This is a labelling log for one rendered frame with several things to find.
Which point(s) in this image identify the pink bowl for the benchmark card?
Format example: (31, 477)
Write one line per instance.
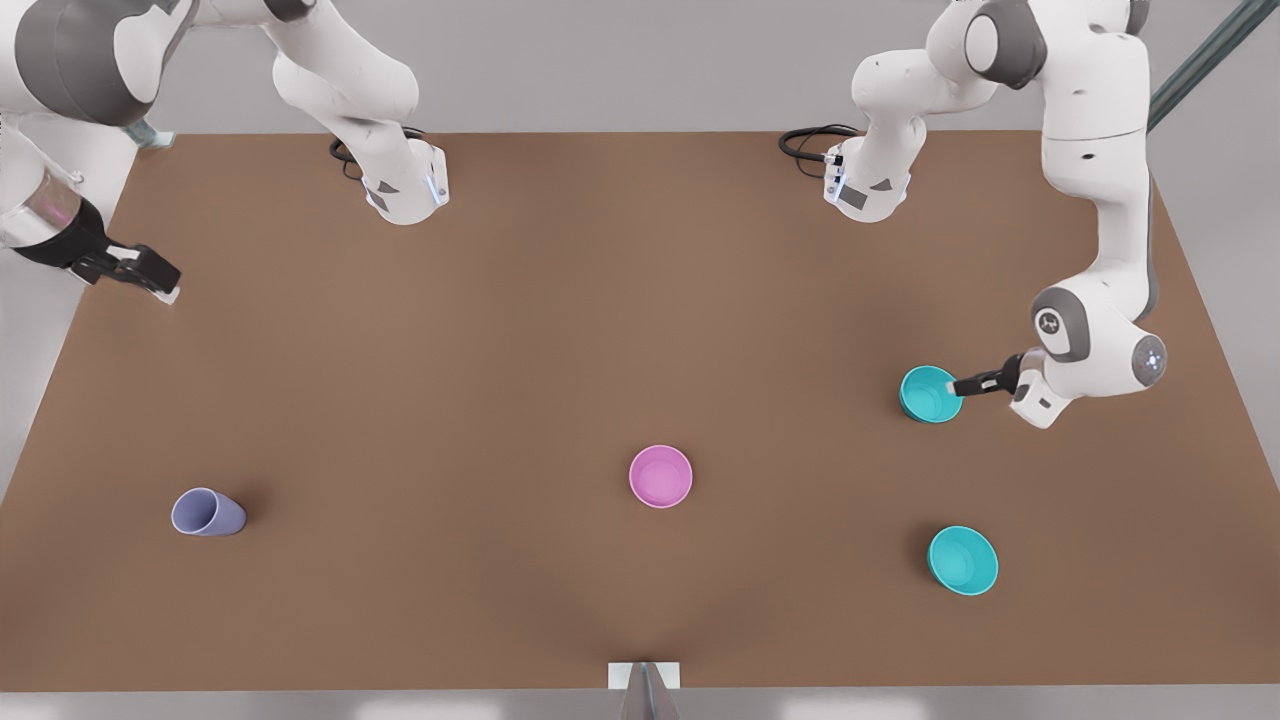
(661, 476)

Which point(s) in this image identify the lavender cup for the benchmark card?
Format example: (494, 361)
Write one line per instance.
(208, 512)

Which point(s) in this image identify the teal blue bowl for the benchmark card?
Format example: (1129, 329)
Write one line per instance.
(928, 396)
(963, 560)

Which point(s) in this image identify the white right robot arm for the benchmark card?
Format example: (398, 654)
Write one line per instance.
(340, 95)

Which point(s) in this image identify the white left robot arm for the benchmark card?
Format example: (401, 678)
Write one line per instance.
(1095, 130)

